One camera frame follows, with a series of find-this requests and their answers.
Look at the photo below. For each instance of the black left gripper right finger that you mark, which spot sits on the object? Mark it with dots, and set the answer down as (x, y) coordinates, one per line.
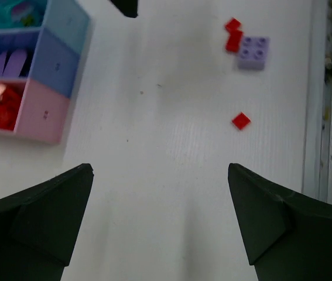
(286, 235)

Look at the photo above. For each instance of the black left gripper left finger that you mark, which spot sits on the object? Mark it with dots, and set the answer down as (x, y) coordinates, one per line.
(39, 226)

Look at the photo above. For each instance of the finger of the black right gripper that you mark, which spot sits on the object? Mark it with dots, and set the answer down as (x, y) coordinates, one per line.
(129, 8)

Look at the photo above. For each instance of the teal heart lego piece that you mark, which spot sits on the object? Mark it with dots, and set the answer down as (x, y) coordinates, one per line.
(19, 14)

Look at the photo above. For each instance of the purple lego brick stack top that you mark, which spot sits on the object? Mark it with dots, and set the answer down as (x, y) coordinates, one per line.
(12, 63)

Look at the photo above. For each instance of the three-compartment colour sorting tray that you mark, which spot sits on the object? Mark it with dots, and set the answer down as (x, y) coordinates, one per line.
(46, 83)

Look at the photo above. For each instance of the small red lego slope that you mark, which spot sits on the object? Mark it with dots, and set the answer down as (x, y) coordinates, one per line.
(232, 25)

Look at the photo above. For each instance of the small red lego tile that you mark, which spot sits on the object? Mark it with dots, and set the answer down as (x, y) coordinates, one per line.
(234, 41)

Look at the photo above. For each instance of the small red flat tile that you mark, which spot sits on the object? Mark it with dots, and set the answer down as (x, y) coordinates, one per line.
(241, 121)

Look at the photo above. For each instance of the lilac square lego plate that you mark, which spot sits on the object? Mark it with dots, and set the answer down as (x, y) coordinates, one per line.
(253, 53)

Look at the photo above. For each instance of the metal table edge rail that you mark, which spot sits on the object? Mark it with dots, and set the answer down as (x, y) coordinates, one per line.
(317, 162)

